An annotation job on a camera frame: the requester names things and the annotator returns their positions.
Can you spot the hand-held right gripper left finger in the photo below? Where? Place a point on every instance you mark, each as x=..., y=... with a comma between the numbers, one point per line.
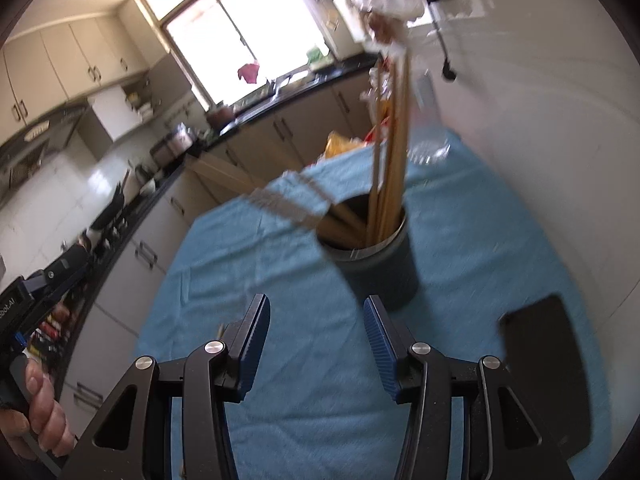
x=252, y=355

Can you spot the person's left hand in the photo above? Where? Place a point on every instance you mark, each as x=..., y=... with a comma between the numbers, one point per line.
x=47, y=420

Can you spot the kitchen window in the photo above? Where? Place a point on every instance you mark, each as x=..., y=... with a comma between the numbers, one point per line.
x=225, y=25

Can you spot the cream wall cabinets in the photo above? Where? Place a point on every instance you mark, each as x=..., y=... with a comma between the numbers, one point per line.
x=50, y=60

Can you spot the clear glass mug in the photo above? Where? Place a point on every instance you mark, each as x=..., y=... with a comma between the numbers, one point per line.
x=430, y=145

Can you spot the gas stove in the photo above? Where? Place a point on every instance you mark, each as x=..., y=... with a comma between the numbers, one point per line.
x=100, y=245

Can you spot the sink faucet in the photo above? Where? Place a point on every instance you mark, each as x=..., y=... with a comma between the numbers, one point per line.
x=276, y=87

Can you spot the black frying pan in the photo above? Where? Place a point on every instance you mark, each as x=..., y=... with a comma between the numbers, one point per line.
x=107, y=212

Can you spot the black rectangular flat object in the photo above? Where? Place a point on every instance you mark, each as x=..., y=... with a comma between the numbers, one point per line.
x=545, y=375

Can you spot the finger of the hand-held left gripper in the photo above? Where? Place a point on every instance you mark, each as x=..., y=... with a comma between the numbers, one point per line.
x=70, y=265

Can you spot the green item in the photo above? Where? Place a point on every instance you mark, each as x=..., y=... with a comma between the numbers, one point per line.
x=316, y=57

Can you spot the pink cloth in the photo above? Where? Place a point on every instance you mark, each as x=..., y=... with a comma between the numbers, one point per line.
x=249, y=72

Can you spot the row of condiment bottles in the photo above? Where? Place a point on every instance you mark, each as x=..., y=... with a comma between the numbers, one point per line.
x=50, y=330

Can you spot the teal tablecloth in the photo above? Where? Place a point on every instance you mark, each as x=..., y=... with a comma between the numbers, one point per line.
x=300, y=270

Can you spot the electric kettle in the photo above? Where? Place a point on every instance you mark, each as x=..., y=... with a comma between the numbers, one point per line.
x=142, y=175

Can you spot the black kitchen countertop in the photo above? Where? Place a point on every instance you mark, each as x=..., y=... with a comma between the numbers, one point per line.
x=260, y=112

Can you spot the cream base cabinets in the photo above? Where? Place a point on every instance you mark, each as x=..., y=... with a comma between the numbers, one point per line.
x=125, y=285

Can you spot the range hood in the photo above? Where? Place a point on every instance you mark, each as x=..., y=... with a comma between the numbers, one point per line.
x=30, y=145

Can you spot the bunch of wooden chopsticks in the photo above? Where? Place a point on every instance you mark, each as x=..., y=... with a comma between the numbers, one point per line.
x=392, y=170

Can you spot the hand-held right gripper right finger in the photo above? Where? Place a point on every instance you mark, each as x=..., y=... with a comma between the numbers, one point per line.
x=380, y=355

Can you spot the white wall shelf unit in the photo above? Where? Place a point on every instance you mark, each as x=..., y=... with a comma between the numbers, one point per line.
x=112, y=115

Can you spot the black utensil holder cup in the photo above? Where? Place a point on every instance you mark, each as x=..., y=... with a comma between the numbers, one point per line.
x=385, y=275

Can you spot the brown cooking pot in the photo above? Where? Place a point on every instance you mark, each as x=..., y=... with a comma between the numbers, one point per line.
x=220, y=117

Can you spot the plastic bag with yellow contents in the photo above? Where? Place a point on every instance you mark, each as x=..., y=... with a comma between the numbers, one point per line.
x=340, y=144

